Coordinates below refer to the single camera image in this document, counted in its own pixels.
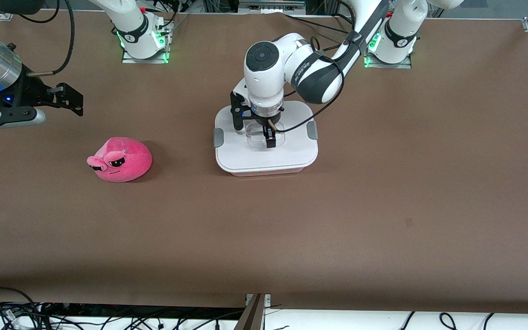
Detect white box lid grey latches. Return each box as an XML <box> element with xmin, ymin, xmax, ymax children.
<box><xmin>214</xmin><ymin>101</ymin><xmax>319</xmax><ymax>174</ymax></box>

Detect pink plush toy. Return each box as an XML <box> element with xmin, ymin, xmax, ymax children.
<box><xmin>87</xmin><ymin>137</ymin><xmax>153</xmax><ymax>183</ymax></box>

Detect pink plastic box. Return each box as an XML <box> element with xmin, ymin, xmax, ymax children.
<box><xmin>220</xmin><ymin>167</ymin><xmax>307</xmax><ymax>178</ymax></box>

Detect brown table cover sheet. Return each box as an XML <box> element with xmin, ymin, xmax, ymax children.
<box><xmin>0</xmin><ymin>9</ymin><xmax>528</xmax><ymax>315</ymax></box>

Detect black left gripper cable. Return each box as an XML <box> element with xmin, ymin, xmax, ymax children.
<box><xmin>268</xmin><ymin>37</ymin><xmax>346</xmax><ymax>134</ymax></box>

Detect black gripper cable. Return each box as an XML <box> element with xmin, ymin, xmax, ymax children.
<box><xmin>268</xmin><ymin>37</ymin><xmax>346</xmax><ymax>134</ymax></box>
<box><xmin>16</xmin><ymin>0</ymin><xmax>76</xmax><ymax>77</ymax></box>

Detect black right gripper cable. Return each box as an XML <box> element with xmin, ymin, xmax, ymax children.
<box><xmin>16</xmin><ymin>0</ymin><xmax>76</xmax><ymax>77</ymax></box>

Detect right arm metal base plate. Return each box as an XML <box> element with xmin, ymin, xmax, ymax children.
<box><xmin>121</xmin><ymin>21</ymin><xmax>173</xmax><ymax>64</ymax></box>

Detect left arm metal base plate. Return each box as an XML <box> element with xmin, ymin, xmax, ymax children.
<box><xmin>364</xmin><ymin>27</ymin><xmax>413</xmax><ymax>70</ymax></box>

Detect dark brown post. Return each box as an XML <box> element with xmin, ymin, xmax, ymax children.
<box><xmin>234</xmin><ymin>294</ymin><xmax>267</xmax><ymax>330</ymax></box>

